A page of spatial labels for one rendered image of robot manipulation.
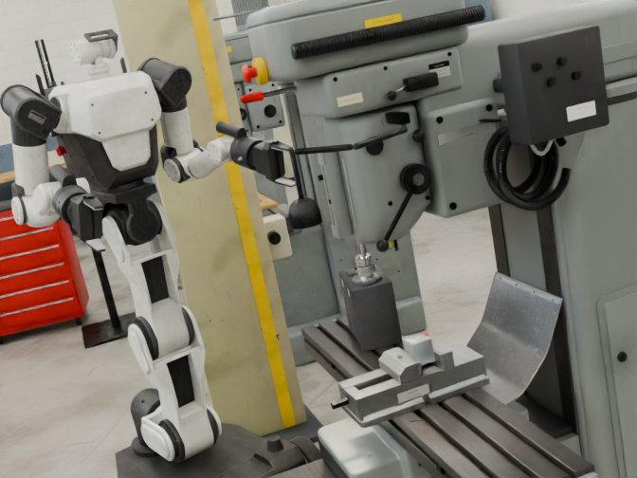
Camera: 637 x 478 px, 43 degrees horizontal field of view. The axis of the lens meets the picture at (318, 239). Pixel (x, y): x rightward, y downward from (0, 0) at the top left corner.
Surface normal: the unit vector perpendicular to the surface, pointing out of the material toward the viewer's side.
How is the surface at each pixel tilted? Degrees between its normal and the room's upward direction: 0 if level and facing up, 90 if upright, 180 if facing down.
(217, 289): 90
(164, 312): 99
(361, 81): 90
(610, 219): 89
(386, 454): 0
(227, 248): 90
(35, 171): 107
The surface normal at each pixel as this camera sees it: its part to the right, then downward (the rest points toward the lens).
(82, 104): -0.11, 0.20
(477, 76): 0.32, 0.18
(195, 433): 0.57, 0.04
